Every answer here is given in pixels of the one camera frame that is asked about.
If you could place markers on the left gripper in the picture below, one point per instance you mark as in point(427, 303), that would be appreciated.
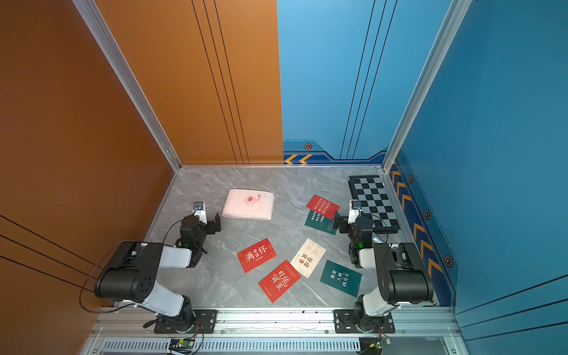
point(211, 225)

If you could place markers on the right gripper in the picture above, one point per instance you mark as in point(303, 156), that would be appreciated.
point(344, 223)

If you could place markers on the pink photo album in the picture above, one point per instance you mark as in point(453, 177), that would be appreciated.
point(249, 204)

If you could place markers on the red card white characters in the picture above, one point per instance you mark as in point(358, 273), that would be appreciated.
point(254, 256)

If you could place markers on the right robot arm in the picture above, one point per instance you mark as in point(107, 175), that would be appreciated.
point(402, 277)

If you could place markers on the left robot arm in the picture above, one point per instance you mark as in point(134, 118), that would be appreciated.
point(131, 276)

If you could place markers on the green card upper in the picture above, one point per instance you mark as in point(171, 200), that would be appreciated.
point(319, 222)

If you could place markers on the green card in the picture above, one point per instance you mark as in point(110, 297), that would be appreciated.
point(341, 278)
point(319, 222)

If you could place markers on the red money card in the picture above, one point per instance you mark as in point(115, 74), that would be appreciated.
point(323, 206)

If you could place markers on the black white chessboard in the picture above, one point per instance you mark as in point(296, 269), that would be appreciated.
point(370, 190)

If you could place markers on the cream card red characters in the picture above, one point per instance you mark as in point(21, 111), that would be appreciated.
point(308, 257)

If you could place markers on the green card lower right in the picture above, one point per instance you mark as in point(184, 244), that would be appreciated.
point(341, 278)

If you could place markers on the left green circuit board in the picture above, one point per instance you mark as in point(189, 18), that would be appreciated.
point(181, 346)

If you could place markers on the green circuit board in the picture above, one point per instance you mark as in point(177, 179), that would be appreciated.
point(181, 346)
point(379, 344)

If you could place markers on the right green circuit board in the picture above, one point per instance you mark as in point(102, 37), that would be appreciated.
point(379, 344)

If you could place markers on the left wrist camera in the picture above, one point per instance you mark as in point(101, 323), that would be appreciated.
point(199, 211)

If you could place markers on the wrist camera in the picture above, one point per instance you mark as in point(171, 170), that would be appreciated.
point(199, 211)
point(355, 210)

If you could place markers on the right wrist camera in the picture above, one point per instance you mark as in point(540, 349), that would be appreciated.
point(355, 210)

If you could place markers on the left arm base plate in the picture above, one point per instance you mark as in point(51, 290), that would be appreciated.
point(201, 321)

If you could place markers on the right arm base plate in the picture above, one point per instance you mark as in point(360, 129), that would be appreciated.
point(347, 321)

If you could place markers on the aluminium front rail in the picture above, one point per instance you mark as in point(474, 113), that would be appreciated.
point(408, 321)

